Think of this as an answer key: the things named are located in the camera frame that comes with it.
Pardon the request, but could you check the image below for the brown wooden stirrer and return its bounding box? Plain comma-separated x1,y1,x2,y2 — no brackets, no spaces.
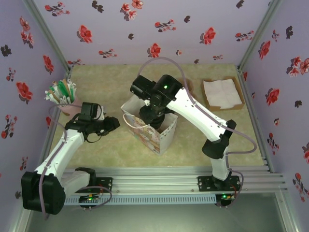
61,79,74,101

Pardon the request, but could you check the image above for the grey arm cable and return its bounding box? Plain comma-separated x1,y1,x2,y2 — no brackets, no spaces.
138,57,257,209
38,104,113,220

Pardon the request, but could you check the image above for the grey right arm cable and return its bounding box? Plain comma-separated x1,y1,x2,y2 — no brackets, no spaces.
138,57,257,209

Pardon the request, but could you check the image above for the grey slotted cable duct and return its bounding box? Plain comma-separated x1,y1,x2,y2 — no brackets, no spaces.
32,194,217,205

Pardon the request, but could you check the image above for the stack of brown pulp carriers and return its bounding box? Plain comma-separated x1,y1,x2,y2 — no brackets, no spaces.
177,77,194,95

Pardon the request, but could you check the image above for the brown cardboard tray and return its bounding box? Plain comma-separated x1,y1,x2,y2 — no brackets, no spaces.
201,76,246,112

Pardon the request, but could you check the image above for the stack of white napkins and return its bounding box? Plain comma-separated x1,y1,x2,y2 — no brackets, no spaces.
203,78,243,108

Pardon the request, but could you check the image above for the aluminium frame post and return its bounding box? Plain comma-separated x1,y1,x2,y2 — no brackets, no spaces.
23,0,73,73
238,0,283,71

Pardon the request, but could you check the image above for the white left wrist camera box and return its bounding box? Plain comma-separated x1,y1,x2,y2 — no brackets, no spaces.
96,104,108,120

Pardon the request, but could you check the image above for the pink straw holder cup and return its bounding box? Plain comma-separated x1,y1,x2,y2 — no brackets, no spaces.
58,98,83,116

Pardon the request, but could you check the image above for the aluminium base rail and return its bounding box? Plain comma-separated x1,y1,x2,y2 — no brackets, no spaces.
24,166,288,194

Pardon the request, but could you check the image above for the white wrapped straw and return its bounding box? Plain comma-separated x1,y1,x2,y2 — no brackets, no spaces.
67,78,77,102
44,89,62,106

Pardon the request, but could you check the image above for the white paper bag with handles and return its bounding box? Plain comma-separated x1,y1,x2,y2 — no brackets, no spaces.
120,95,179,155

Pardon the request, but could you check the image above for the grey left arm cable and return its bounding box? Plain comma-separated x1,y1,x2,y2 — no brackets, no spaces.
38,104,113,220

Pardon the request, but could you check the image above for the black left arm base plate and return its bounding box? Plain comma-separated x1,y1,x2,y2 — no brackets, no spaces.
69,177,113,193

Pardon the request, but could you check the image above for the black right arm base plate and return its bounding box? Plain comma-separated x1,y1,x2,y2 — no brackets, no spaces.
197,175,242,192

